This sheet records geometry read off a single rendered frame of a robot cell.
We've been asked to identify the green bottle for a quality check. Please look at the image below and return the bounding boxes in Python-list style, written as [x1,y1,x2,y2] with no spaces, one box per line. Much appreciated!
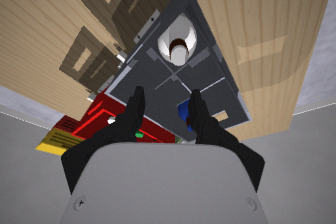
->
[135,130,144,137]

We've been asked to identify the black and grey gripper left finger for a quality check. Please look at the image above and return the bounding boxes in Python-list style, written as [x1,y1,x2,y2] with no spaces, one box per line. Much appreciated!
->
[61,86,146,195]

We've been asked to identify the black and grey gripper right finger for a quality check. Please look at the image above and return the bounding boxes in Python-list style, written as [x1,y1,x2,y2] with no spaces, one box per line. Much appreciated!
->
[188,89,265,193]

